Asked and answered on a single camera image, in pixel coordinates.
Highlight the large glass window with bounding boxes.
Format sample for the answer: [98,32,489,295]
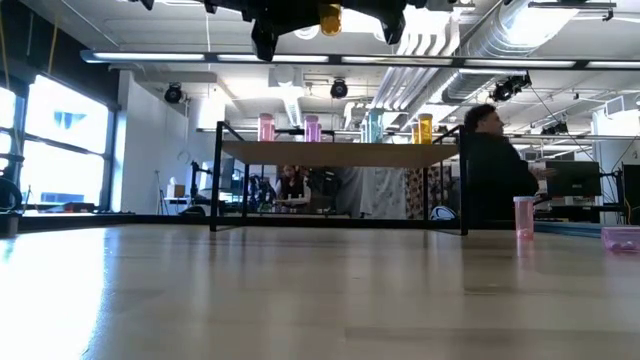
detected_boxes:
[0,74,119,211]

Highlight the overhead light bar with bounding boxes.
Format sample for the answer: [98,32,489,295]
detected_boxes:
[79,48,640,71]

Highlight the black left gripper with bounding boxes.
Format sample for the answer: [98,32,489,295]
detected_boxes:
[242,0,416,62]

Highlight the black ceiling spotlight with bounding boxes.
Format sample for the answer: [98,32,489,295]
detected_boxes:
[329,77,350,100]
[163,82,184,105]

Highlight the yellow hanging strap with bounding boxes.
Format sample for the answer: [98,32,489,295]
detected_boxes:
[47,0,62,76]

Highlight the wooden shelf black metal frame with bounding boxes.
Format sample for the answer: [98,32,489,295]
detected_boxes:
[209,121,470,237]

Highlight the white printed hanging cloth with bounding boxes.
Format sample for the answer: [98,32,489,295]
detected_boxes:
[360,167,406,220]

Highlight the pink pill bottle white cap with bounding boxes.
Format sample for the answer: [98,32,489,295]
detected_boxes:
[257,112,276,143]
[513,195,536,242]

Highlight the black computer monitor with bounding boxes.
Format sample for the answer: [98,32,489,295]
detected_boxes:
[621,163,640,226]
[545,160,603,198]

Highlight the black ceiling-mounted device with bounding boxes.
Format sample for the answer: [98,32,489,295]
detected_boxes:
[488,73,533,104]
[540,121,570,137]

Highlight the brown patterned cloth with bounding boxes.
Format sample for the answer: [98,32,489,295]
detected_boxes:
[403,167,454,220]

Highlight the purple pill bottle white cap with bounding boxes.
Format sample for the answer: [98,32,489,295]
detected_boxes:
[600,225,640,253]
[303,114,322,143]

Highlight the grey hanging cloth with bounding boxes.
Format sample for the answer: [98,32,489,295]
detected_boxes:
[332,166,374,219]

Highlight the person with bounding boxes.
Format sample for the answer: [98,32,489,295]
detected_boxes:
[273,164,312,207]
[462,103,557,225]

